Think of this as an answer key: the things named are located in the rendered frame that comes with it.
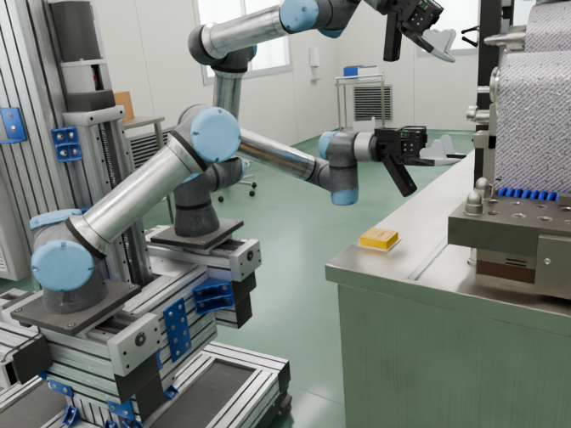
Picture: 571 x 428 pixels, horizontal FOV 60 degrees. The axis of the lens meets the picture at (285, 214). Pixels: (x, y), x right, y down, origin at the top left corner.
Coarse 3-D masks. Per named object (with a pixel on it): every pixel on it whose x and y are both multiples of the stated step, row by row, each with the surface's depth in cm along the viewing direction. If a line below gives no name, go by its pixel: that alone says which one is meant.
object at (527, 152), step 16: (512, 112) 102; (528, 112) 101; (544, 112) 99; (560, 112) 97; (512, 128) 103; (528, 128) 101; (544, 128) 100; (560, 128) 98; (496, 144) 106; (512, 144) 104; (528, 144) 102; (544, 144) 101; (560, 144) 99; (496, 160) 107; (512, 160) 105; (528, 160) 103; (544, 160) 102; (560, 160) 100; (496, 176) 108; (512, 176) 106; (528, 176) 104; (544, 176) 103; (560, 176) 101
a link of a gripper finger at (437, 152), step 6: (432, 144) 111; (438, 144) 110; (420, 150) 114; (426, 150) 113; (432, 150) 112; (438, 150) 111; (444, 150) 110; (426, 156) 114; (432, 156) 112; (438, 156) 111; (444, 156) 110; (438, 162) 111; (444, 162) 110; (450, 162) 110; (456, 162) 110
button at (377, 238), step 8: (368, 232) 120; (376, 232) 120; (384, 232) 119; (392, 232) 119; (360, 240) 118; (368, 240) 117; (376, 240) 116; (384, 240) 115; (392, 240) 117; (384, 248) 115
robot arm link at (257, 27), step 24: (288, 0) 109; (312, 0) 110; (216, 24) 133; (240, 24) 122; (264, 24) 117; (288, 24) 111; (312, 24) 111; (192, 48) 135; (216, 48) 131; (240, 48) 130
